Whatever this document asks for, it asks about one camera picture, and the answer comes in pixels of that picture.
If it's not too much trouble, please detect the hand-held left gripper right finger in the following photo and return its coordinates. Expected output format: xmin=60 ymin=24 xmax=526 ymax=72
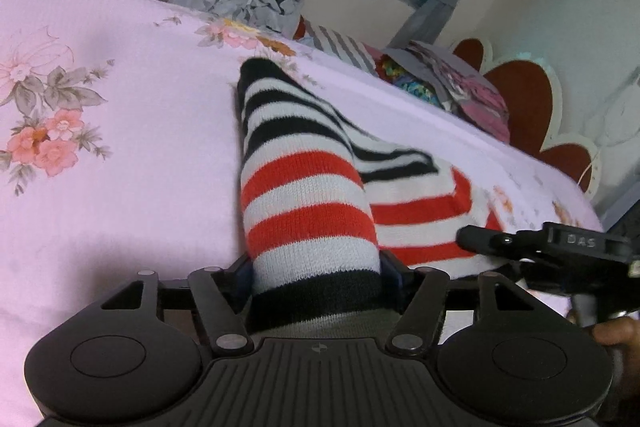
xmin=379 ymin=252 xmax=544 ymax=356

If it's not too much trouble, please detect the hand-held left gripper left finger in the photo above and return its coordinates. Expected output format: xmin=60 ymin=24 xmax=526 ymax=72
xmin=99 ymin=254 xmax=256 ymax=356

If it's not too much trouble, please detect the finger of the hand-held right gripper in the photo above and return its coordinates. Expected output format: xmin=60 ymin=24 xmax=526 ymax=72
xmin=456 ymin=226 xmax=550 ymax=261

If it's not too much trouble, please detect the white black red striped sweater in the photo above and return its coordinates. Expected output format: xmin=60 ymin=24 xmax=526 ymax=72
xmin=232 ymin=57 xmax=521 ymax=343

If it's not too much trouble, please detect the person's right hand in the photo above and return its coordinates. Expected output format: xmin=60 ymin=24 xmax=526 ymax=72
xmin=591 ymin=318 xmax=640 ymax=349

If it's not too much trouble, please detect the brown white scalloped headboard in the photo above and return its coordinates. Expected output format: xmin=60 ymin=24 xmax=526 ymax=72
xmin=449 ymin=37 xmax=609 ymax=204

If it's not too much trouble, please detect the pink floral bed sheet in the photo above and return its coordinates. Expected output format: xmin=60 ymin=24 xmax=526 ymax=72
xmin=0 ymin=0 xmax=606 ymax=427

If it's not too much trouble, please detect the patterned pillow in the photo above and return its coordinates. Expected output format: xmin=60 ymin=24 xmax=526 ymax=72
xmin=372 ymin=39 xmax=512 ymax=144

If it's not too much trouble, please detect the grey white striped cloth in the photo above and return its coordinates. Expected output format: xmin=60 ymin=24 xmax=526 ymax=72
xmin=300 ymin=19 xmax=378 ymax=74

